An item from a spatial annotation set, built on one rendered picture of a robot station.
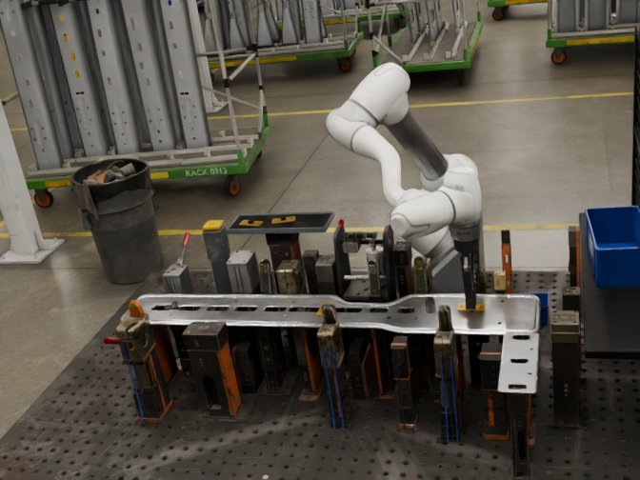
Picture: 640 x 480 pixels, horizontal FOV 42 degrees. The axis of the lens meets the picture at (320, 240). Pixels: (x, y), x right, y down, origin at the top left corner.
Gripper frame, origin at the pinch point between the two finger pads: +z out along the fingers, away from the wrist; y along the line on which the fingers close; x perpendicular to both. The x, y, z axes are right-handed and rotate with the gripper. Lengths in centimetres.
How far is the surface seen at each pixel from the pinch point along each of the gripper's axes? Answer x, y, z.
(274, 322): -61, 8, 5
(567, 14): 28, -687, 56
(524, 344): 16.3, 18.0, 5.2
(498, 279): 7.6, -10.9, 0.0
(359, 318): -34.1, 5.4, 4.8
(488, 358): 6.6, 22.7, 7.1
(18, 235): -347, -238, 85
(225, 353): -76, 17, 11
